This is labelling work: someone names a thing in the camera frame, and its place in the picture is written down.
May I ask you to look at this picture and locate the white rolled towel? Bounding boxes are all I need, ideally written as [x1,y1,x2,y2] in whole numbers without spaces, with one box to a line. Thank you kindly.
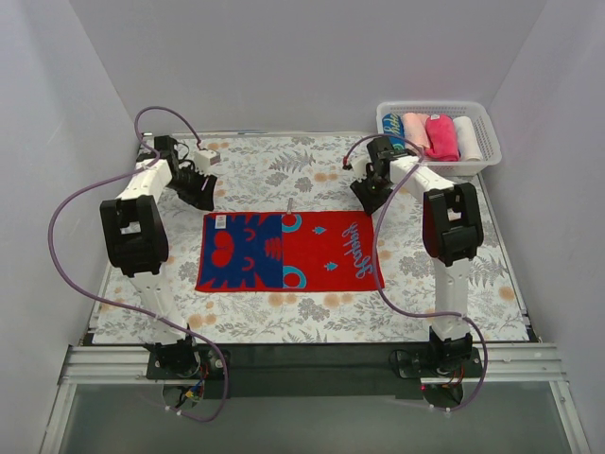
[453,116,483,162]

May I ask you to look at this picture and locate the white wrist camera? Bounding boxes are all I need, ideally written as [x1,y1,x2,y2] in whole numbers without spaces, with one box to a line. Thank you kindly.
[192,148,221,174]
[343,157,373,182]

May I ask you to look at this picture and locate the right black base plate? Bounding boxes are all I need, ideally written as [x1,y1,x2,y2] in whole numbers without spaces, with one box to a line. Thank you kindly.
[389,343,482,379]

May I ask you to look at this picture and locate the aluminium frame rail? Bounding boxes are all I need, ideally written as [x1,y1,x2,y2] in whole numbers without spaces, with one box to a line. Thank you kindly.
[39,343,157,454]

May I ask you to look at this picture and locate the white plastic basket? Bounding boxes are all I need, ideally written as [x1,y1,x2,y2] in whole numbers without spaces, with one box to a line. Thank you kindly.
[376,100,502,177]

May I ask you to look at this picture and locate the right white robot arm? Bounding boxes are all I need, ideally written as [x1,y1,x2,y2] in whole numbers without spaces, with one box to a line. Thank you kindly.
[342,133,484,376]

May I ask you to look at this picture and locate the red blue towel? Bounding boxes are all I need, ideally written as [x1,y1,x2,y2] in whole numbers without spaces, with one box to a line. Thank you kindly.
[196,211,384,292]

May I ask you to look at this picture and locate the peach rolled towel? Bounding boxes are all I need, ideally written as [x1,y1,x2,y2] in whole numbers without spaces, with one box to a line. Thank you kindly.
[401,113,431,150]

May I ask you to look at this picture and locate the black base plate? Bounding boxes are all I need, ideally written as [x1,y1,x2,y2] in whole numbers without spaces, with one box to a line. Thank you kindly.
[389,343,482,379]
[146,347,230,380]

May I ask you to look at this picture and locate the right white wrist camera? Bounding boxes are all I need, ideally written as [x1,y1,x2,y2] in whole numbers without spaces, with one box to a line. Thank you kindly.
[343,157,373,182]

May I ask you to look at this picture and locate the floral table mat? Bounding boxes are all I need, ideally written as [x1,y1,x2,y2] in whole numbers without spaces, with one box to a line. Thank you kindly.
[91,135,529,344]

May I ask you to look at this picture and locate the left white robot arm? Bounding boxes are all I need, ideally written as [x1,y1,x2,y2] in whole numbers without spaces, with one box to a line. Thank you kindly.
[100,135,220,378]

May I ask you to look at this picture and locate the blue printed rolled towel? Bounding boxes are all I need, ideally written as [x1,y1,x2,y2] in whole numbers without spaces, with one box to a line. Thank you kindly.
[381,113,405,147]

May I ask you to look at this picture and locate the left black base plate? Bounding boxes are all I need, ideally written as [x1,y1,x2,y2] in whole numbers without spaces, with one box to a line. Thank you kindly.
[146,347,230,380]

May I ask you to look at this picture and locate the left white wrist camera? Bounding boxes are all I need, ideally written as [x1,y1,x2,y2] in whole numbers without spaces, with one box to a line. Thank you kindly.
[192,148,221,174]

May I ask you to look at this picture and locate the pink red towel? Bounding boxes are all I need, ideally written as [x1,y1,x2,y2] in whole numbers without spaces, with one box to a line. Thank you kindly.
[424,114,459,162]

